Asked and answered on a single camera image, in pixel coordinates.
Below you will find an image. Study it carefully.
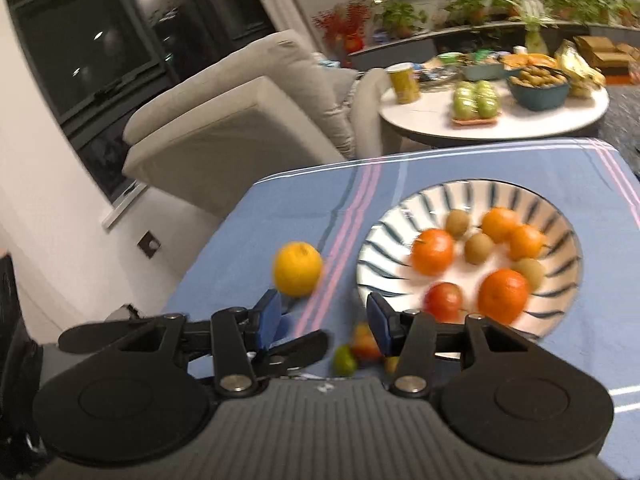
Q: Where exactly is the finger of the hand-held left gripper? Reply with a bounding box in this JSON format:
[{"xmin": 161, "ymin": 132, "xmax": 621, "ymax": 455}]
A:
[{"xmin": 250, "ymin": 331, "xmax": 329, "ymax": 374}]

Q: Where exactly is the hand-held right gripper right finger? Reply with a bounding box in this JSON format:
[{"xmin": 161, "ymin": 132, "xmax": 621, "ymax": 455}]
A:
[{"xmin": 366, "ymin": 293, "xmax": 544, "ymax": 397}]

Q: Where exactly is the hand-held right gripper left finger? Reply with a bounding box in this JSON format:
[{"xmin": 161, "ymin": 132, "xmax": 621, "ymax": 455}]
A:
[{"xmin": 116, "ymin": 288, "xmax": 284, "ymax": 397}]

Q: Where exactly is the red apple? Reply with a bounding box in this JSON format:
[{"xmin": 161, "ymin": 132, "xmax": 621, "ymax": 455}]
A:
[
  {"xmin": 350, "ymin": 324, "xmax": 383, "ymax": 361},
  {"xmin": 423, "ymin": 282, "xmax": 464, "ymax": 323}
]

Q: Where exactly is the blue striped white plate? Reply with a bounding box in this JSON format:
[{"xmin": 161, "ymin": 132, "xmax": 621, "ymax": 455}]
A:
[{"xmin": 356, "ymin": 178, "xmax": 584, "ymax": 361}]

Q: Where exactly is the yellow lemon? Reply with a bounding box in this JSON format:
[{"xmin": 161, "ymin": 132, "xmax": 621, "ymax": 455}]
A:
[{"xmin": 273, "ymin": 241, "xmax": 323, "ymax": 297}]

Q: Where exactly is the large orange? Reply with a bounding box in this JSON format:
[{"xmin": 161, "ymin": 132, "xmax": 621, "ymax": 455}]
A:
[
  {"xmin": 477, "ymin": 268, "xmax": 531, "ymax": 326},
  {"xmin": 410, "ymin": 228, "xmax": 456, "ymax": 277}
]

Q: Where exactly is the small green fruit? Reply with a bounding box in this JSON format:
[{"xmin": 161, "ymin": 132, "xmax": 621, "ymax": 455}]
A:
[{"xmin": 332, "ymin": 344, "xmax": 358, "ymax": 377}]

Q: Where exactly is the small orange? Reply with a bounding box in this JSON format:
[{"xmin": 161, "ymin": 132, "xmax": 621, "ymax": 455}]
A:
[{"xmin": 481, "ymin": 206, "xmax": 521, "ymax": 242}]

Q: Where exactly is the blue striped tablecloth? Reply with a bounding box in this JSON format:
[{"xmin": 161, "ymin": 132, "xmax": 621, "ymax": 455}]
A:
[{"xmin": 162, "ymin": 137, "xmax": 640, "ymax": 480}]

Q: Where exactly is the beige sofa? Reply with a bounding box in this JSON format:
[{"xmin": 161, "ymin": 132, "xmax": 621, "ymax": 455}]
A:
[{"xmin": 122, "ymin": 30, "xmax": 391, "ymax": 218}]

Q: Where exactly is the white round coffee table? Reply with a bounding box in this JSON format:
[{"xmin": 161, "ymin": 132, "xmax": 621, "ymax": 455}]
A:
[{"xmin": 378, "ymin": 62, "xmax": 611, "ymax": 148}]

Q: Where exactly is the yellow cup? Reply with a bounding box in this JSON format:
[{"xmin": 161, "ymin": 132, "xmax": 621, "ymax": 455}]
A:
[{"xmin": 389, "ymin": 62, "xmax": 421, "ymax": 105}]

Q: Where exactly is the teal bowl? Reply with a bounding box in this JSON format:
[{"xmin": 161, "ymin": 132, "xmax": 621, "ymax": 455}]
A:
[{"xmin": 462, "ymin": 57, "xmax": 511, "ymax": 81}]

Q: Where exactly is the blue bowl of nuts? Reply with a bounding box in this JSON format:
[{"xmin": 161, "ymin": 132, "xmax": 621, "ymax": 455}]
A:
[{"xmin": 507, "ymin": 67, "xmax": 572, "ymax": 112}]

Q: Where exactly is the dark television console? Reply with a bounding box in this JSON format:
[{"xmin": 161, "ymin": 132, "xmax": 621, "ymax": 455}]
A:
[{"xmin": 347, "ymin": 17, "xmax": 640, "ymax": 57}]

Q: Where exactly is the red flower plant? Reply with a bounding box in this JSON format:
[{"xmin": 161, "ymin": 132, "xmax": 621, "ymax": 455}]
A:
[{"xmin": 312, "ymin": 0, "xmax": 373, "ymax": 53}]

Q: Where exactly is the white curtain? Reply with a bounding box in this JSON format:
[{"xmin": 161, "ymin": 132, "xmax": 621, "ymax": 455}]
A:
[{"xmin": 240, "ymin": 0, "xmax": 331, "ymax": 61}]

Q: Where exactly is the dark marble round table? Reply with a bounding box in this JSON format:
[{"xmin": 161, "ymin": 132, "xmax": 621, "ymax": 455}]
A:
[{"xmin": 597, "ymin": 85, "xmax": 640, "ymax": 181}]

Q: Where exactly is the bunch of bananas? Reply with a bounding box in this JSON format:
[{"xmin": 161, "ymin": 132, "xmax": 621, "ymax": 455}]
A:
[{"xmin": 555, "ymin": 42, "xmax": 607, "ymax": 99}]

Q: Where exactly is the glass vase with plant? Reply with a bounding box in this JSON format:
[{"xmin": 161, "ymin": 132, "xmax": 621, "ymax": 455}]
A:
[{"xmin": 515, "ymin": 10, "xmax": 557, "ymax": 57}]

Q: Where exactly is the dark window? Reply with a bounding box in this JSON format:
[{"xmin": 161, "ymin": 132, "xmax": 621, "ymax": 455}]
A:
[{"xmin": 0, "ymin": 0, "xmax": 281, "ymax": 201}]

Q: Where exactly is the row of potted green plants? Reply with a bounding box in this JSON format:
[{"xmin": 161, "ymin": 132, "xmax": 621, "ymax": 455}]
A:
[{"xmin": 372, "ymin": 0, "xmax": 640, "ymax": 38}]

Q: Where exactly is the small cardboard box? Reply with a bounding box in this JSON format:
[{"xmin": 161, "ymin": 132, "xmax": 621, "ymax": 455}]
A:
[{"xmin": 574, "ymin": 35, "xmax": 617, "ymax": 57}]

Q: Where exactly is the large cardboard box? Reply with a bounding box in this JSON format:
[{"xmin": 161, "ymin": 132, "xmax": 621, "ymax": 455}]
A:
[{"xmin": 590, "ymin": 42, "xmax": 640, "ymax": 86}]

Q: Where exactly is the grey wall socket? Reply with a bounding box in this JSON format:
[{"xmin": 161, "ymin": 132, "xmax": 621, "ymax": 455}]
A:
[{"xmin": 137, "ymin": 230, "xmax": 162, "ymax": 259}]

